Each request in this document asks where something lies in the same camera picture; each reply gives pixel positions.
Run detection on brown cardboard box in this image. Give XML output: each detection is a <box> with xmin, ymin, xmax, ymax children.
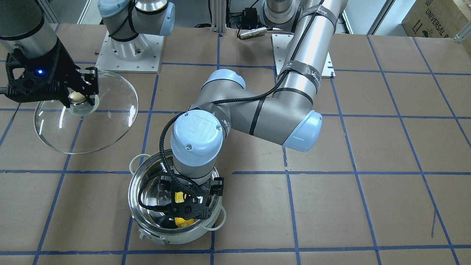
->
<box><xmin>401</xmin><ymin>0</ymin><xmax>471</xmax><ymax>38</ymax></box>

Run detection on yellow corn cob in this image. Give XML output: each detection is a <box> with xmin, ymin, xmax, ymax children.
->
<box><xmin>174</xmin><ymin>191</ymin><xmax>196</xmax><ymax>228</ymax></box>

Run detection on black gripper lid side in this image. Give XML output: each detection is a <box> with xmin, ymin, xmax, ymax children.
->
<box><xmin>6</xmin><ymin>40</ymin><xmax>99</xmax><ymax>108</ymax></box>

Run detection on black gripper corn side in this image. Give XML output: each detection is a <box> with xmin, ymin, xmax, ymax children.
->
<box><xmin>159</xmin><ymin>173</ymin><xmax>225</xmax><ymax>220</ymax></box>

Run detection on aluminium frame post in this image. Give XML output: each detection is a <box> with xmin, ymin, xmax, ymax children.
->
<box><xmin>210</xmin><ymin>0</ymin><xmax>229</xmax><ymax>35</ymax></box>

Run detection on glass pot lid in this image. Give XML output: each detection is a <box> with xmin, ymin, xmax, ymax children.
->
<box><xmin>34</xmin><ymin>71</ymin><xmax>138</xmax><ymax>155</ymax></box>

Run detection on pale green cooking pot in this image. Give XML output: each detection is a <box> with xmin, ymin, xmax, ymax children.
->
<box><xmin>128</xmin><ymin>149</ymin><xmax>227</xmax><ymax>244</ymax></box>

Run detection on brown paper table mat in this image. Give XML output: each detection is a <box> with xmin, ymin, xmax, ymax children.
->
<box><xmin>0</xmin><ymin>28</ymin><xmax>471</xmax><ymax>265</ymax></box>

